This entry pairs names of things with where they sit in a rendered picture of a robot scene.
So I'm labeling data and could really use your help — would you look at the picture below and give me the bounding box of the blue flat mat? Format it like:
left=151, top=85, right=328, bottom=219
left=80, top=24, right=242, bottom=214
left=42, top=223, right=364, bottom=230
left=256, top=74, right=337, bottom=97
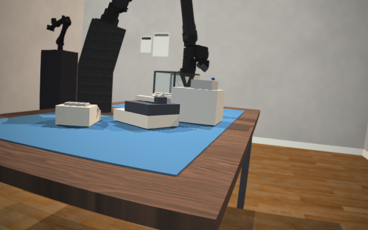
left=0, top=109, right=244, bottom=176

